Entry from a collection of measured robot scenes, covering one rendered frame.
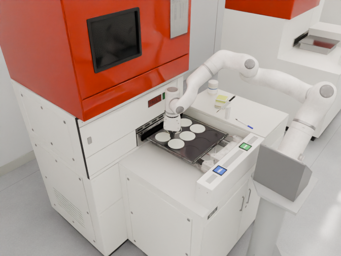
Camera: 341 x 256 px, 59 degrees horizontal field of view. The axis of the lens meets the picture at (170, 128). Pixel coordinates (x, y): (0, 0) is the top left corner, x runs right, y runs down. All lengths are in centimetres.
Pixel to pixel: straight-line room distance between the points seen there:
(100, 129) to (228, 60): 78
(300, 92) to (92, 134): 112
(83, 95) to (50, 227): 151
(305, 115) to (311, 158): 180
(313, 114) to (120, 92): 98
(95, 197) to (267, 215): 100
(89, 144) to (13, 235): 134
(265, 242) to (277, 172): 57
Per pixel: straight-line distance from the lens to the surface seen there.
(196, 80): 169
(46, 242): 262
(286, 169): 161
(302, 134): 165
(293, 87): 170
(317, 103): 165
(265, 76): 172
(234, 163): 163
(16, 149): 328
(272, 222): 193
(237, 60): 166
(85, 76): 140
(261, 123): 198
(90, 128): 159
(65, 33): 132
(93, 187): 181
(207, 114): 201
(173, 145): 181
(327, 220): 287
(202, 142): 185
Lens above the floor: 201
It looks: 34 degrees down
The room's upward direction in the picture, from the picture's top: straight up
